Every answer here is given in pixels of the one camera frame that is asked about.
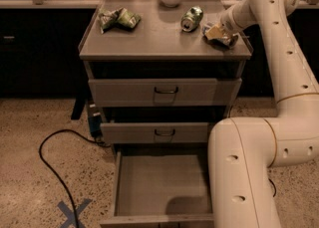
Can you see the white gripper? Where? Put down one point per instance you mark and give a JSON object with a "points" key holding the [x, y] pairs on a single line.
{"points": [[226, 21]]}

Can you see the silver redbull can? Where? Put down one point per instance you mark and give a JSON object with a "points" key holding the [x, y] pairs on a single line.
{"points": [[227, 43]]}

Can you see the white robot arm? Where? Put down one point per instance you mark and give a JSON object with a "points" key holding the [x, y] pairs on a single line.
{"points": [[241, 149]]}

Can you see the green soda can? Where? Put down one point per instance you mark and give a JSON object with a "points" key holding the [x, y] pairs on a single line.
{"points": [[191, 19]]}

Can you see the grey top drawer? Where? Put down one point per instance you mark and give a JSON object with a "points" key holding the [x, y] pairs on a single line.
{"points": [[163, 92]]}

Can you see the grey drawer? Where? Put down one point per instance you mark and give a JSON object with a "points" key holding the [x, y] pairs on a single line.
{"points": [[161, 188], [155, 132], [163, 92]]}

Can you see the grey drawer cabinet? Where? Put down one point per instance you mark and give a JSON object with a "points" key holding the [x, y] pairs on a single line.
{"points": [[159, 49]]}

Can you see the grey middle drawer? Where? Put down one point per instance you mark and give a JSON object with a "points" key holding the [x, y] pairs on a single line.
{"points": [[155, 132]]}

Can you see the grey bottom drawer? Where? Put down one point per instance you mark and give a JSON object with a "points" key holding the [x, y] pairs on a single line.
{"points": [[161, 188]]}

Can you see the green chip bag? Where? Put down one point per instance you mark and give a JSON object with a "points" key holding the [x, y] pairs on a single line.
{"points": [[121, 17]]}

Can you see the black power box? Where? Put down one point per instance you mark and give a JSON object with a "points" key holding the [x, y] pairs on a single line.
{"points": [[94, 120]]}

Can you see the dark counter with cabinets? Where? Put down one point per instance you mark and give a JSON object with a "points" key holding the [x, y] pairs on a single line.
{"points": [[40, 58]]}

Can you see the blue tape cross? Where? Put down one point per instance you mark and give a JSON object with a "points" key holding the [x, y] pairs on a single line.
{"points": [[73, 216]]}

